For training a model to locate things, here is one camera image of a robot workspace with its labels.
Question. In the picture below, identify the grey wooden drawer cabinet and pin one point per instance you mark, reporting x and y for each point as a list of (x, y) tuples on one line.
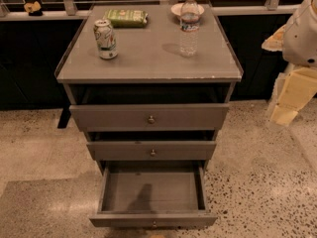
[(149, 69)]

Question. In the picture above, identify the white ceramic bowl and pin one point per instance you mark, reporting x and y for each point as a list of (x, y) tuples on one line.
[(175, 10)]

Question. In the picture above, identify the grey middle drawer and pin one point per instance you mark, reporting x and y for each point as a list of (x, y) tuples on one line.
[(151, 150)]

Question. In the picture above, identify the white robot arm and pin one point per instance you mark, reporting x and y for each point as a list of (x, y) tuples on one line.
[(297, 40)]

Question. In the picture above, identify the small yellow object on ledge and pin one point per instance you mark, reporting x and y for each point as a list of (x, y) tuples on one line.
[(33, 8)]

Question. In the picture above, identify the grey top drawer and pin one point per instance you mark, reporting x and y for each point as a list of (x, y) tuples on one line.
[(149, 117)]

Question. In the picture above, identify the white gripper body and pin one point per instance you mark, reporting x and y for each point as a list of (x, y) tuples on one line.
[(301, 39)]

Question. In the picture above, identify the green white soda can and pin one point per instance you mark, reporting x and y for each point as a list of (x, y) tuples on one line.
[(105, 39)]

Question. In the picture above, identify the clear plastic water bottle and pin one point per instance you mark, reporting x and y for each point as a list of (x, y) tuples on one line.
[(189, 27)]

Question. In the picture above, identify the grey bottom drawer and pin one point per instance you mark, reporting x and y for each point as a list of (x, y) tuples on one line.
[(155, 194)]

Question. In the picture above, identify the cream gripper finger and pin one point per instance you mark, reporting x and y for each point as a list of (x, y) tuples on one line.
[(275, 42), (282, 115)]

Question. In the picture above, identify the grey drawer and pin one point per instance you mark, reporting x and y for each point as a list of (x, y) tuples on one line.
[(151, 150), (149, 117), (155, 194)]

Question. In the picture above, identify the green snack bag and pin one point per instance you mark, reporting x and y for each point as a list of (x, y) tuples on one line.
[(126, 18)]

